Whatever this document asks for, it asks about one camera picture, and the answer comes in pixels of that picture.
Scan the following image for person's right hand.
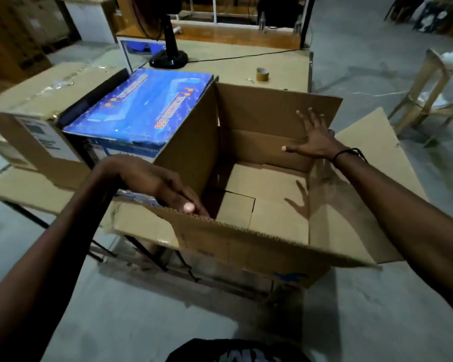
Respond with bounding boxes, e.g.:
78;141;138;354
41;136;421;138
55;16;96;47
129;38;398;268
281;107;348;162

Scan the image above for person's left hand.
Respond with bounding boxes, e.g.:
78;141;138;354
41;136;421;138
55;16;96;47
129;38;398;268
113;154;212;219

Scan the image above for large cardboard box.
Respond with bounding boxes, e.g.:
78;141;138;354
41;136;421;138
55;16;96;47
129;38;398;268
112;82;428;290

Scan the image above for person's left forearm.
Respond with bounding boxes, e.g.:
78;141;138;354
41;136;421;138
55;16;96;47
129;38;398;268
0;156;123;362

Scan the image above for person's right forearm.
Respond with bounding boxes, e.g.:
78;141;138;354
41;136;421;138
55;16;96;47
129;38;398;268
334;150;453;326

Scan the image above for black wristband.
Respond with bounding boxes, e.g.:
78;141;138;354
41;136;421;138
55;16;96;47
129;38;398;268
331;148;367;168

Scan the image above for black folding table legs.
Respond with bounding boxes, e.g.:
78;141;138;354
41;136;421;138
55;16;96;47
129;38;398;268
0;200;199;284

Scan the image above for light wooden stool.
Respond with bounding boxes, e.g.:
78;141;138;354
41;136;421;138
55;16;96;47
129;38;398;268
387;48;453;148

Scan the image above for blue printed box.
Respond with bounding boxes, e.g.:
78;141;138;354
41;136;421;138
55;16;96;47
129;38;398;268
62;68;215;163

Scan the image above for wooden shelf unit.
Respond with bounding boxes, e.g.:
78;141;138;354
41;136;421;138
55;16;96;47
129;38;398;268
115;0;311;50

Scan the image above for dark chairs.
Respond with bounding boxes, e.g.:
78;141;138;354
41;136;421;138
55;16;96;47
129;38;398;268
384;0;453;36

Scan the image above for person's black shirt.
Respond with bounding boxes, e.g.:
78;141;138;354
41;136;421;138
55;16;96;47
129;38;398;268
165;338;311;362

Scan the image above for closed cardboard box with label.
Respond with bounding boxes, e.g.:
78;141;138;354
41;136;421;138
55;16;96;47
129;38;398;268
0;62;131;191

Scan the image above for white cabinet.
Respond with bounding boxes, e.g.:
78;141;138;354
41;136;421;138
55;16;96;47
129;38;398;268
65;0;117;43

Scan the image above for stack of brown cartons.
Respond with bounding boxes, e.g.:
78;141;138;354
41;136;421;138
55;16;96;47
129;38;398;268
0;0;81;84

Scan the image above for white cable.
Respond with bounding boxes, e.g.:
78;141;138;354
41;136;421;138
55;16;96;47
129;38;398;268
339;88;407;98

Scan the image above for black power cable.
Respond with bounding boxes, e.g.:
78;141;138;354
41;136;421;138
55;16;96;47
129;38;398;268
188;48;311;64

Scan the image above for black pedestal fan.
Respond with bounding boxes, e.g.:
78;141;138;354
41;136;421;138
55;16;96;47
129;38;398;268
130;0;190;70

